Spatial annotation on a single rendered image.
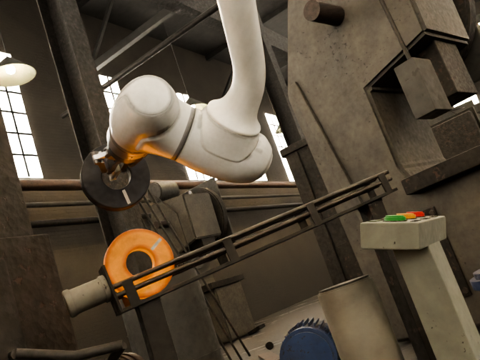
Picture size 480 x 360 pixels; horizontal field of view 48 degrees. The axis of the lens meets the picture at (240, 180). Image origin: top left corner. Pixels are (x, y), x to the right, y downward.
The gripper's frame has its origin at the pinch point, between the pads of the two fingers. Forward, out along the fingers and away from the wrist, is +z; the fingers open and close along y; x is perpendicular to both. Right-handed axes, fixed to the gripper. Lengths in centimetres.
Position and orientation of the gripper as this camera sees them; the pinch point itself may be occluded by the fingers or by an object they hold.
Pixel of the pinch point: (113, 170)
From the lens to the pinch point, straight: 124.9
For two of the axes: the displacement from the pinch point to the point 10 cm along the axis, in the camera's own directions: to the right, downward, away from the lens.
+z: -3.6, 2.7, 8.9
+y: 8.8, -2.2, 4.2
